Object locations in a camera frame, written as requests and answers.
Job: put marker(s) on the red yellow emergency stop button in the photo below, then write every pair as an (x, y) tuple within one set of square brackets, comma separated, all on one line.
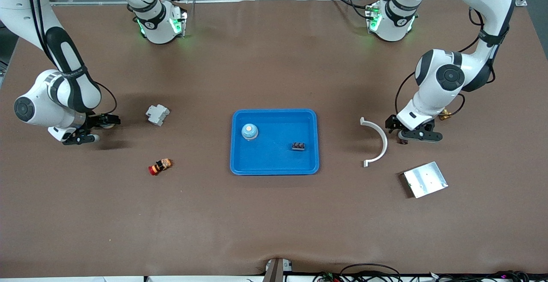
[(160, 166)]

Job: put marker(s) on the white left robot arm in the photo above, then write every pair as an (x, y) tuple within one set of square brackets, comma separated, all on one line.
[(424, 102)]

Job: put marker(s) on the white circuit breaker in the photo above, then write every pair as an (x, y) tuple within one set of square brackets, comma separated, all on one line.
[(157, 114)]

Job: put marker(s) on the blue plastic tray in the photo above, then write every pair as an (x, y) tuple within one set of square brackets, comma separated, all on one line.
[(274, 158)]

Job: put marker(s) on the small dark electrolytic capacitor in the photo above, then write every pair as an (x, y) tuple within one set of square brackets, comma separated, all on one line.
[(298, 146)]

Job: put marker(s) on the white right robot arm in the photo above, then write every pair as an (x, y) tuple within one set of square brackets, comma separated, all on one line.
[(38, 102)]

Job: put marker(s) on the blue dome bell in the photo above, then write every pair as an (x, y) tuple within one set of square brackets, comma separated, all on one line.
[(249, 132), (108, 122)]

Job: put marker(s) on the white curved plastic bracket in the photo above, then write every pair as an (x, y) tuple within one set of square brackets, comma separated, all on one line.
[(382, 138)]

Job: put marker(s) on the silver metal plate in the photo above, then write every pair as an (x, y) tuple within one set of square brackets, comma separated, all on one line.
[(424, 180)]

